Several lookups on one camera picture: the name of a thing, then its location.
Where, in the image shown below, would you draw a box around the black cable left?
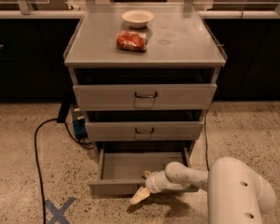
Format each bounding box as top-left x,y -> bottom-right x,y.
33,118 -> 94,224

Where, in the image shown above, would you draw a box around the grey drawer cabinet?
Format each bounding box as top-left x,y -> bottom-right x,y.
63,2 -> 228,161

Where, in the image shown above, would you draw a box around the black cable right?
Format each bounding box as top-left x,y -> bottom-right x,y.
203,109 -> 211,172

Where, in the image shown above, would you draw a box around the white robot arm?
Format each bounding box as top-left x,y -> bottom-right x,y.
131,157 -> 276,224

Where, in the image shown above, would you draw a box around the grey bottom drawer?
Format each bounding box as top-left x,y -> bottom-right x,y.
90,147 -> 190,196

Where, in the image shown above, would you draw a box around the white bowl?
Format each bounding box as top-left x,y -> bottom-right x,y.
122,9 -> 154,29

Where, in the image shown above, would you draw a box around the black cable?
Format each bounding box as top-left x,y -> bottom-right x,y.
33,118 -> 94,224
203,109 -> 211,172

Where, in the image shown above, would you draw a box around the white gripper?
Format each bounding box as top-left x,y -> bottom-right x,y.
130,171 -> 171,205

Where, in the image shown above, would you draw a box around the grey top drawer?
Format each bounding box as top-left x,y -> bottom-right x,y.
73,84 -> 217,111

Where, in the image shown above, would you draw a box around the grey middle drawer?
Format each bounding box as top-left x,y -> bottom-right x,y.
85,121 -> 203,141

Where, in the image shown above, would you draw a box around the dark counter cabinets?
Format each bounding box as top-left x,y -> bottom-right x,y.
0,11 -> 280,102

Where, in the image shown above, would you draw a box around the grey drawer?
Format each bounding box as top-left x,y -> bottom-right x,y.
73,84 -> 217,111
90,147 -> 190,196
85,121 -> 203,141

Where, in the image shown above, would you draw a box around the red soda can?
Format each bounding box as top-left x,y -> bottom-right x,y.
116,31 -> 148,51

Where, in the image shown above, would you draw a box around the blue tape cross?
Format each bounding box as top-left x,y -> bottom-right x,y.
45,197 -> 76,224

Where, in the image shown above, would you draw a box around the blue power box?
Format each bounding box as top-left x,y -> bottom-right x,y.
72,107 -> 88,139

